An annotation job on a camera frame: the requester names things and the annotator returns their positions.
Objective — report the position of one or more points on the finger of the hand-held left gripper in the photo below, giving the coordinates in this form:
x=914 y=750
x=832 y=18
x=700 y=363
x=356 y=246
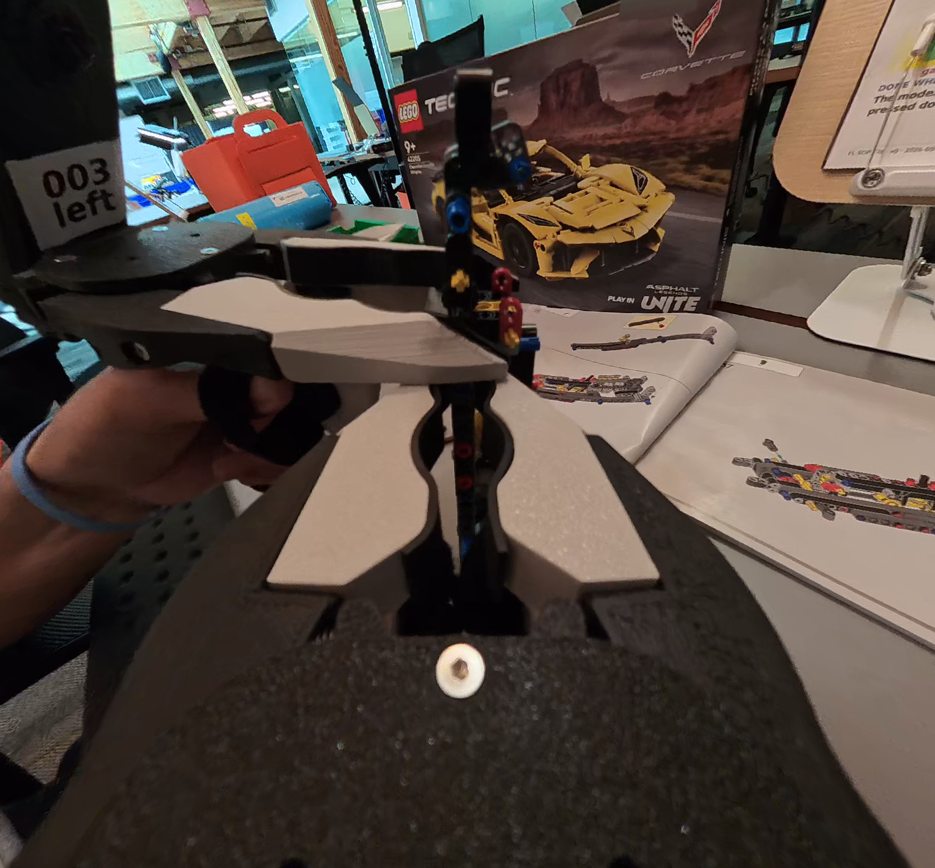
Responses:
x=365 y=342
x=365 y=269

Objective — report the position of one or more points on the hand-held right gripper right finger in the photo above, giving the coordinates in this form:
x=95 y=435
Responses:
x=577 y=517

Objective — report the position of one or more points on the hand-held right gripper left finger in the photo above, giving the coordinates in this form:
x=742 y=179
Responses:
x=350 y=517

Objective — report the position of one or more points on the multicoloured lego chassis assembly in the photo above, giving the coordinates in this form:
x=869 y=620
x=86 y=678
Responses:
x=467 y=239

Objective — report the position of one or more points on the lego instruction booklet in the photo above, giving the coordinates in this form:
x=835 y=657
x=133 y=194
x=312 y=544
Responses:
x=730 y=429

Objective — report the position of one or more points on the black lego set box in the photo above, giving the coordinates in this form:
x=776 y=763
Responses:
x=657 y=115

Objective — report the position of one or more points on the person's left hand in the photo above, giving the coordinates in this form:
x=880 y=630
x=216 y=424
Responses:
x=131 y=444

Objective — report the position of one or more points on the green plastic object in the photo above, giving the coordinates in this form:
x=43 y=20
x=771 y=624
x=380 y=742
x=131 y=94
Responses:
x=372 y=232

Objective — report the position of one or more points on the blue cylinder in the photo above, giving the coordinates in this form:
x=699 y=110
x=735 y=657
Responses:
x=292 y=204

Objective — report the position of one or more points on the orange plastic case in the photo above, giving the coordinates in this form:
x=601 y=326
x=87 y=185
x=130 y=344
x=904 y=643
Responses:
x=256 y=159

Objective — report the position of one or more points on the black perforated panel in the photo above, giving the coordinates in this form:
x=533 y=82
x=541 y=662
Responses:
x=161 y=554

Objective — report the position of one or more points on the black pole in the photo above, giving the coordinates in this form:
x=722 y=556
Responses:
x=365 y=42

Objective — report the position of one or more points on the black office chair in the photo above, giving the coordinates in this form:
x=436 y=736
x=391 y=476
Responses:
x=445 y=50

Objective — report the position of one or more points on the blue wristband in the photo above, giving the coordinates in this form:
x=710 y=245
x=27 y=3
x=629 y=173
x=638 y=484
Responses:
x=33 y=492

